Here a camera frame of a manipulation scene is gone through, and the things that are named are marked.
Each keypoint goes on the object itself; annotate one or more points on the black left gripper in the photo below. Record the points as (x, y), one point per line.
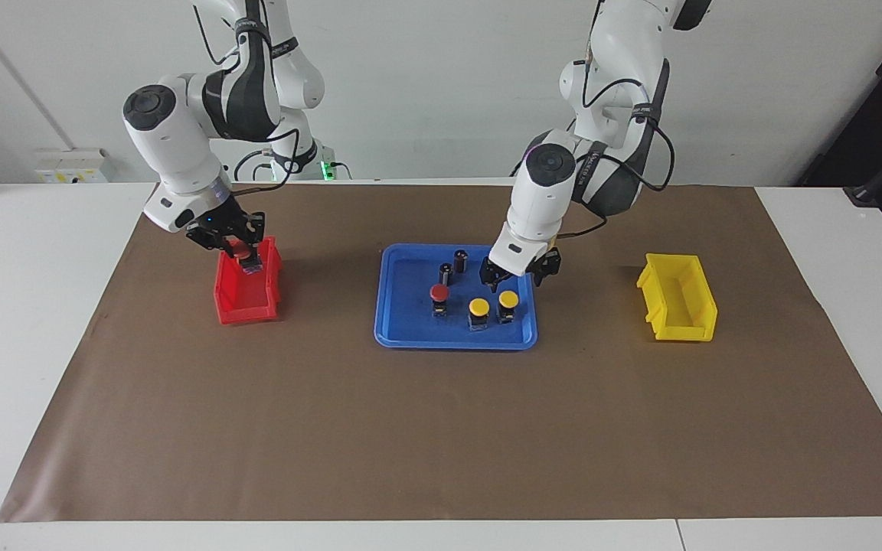
(524, 272)

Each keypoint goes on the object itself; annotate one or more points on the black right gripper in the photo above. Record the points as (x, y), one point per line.
(219, 222)

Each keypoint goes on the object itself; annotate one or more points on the red push button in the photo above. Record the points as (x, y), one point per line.
(439, 292)
(242, 249)

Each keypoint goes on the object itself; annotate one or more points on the yellow push button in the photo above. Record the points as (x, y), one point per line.
(478, 307)
(508, 298)

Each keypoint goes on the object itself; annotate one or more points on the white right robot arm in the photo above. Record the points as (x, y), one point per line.
(173, 138)

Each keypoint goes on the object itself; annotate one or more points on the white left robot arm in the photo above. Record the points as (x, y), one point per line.
(544, 191)

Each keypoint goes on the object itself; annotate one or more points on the red plastic bin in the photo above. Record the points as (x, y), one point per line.
(246, 298)

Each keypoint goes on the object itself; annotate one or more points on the black cylindrical capacitor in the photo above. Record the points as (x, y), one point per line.
(461, 261)
(446, 274)

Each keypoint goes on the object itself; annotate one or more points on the blue plastic tray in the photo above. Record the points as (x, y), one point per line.
(418, 333)

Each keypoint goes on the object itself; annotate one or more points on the yellow plastic bin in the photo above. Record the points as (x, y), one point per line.
(678, 298)

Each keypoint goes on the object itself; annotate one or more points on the brown paper mat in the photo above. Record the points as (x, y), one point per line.
(441, 428)

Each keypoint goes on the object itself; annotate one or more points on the white power strip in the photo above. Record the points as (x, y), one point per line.
(73, 164)

